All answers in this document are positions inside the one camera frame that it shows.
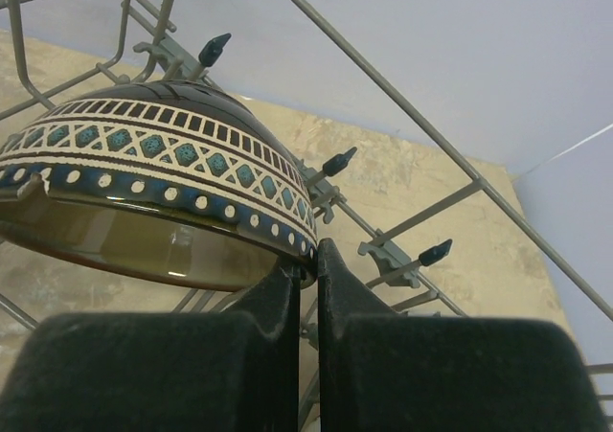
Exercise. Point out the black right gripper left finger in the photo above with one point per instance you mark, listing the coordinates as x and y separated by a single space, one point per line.
234 370

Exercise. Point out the brown glazed bowl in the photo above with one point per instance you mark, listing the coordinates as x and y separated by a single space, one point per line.
169 181

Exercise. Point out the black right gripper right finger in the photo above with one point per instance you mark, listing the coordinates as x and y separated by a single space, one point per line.
383 371

